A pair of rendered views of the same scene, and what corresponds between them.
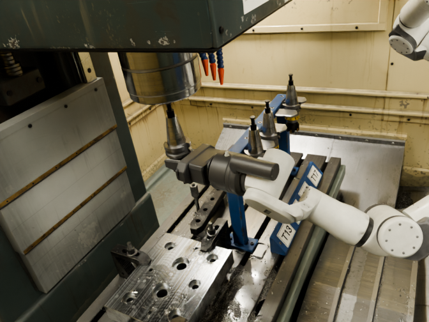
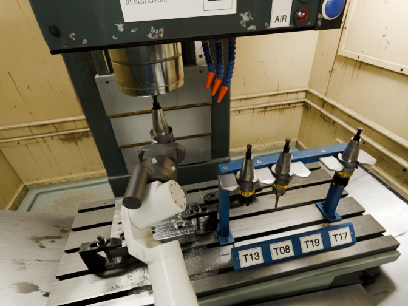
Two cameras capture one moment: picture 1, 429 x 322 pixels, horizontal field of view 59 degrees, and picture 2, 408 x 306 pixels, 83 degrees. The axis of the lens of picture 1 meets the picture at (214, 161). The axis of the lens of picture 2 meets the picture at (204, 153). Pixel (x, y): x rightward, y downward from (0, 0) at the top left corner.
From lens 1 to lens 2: 0.67 m
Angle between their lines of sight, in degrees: 41
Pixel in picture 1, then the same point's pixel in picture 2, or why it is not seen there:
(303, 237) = (265, 272)
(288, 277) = (215, 286)
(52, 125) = not seen: hidden behind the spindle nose
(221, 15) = (54, 11)
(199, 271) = (163, 226)
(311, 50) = not seen: outside the picture
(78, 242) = not seen: hidden behind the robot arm
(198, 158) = (153, 151)
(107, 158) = (196, 121)
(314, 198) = (154, 255)
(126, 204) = (202, 156)
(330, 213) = (155, 281)
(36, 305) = (124, 175)
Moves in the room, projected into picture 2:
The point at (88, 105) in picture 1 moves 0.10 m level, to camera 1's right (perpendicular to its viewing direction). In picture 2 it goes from (190, 80) to (206, 85)
